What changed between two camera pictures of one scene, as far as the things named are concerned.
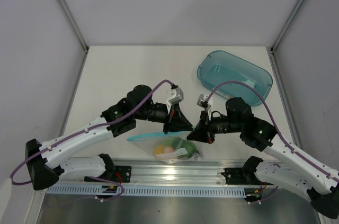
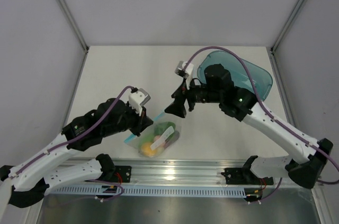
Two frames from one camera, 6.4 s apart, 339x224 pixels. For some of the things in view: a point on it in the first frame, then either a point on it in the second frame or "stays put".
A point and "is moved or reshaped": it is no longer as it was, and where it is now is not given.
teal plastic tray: (217, 67) stays put
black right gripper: (201, 132) to (177, 107)
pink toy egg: (168, 149) to (156, 137)
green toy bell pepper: (189, 148) to (160, 128)
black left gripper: (177, 121) to (142, 122)
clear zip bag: (171, 147) is moved or reshaped
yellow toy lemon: (158, 149) to (146, 151)
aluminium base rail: (164, 175) stays put
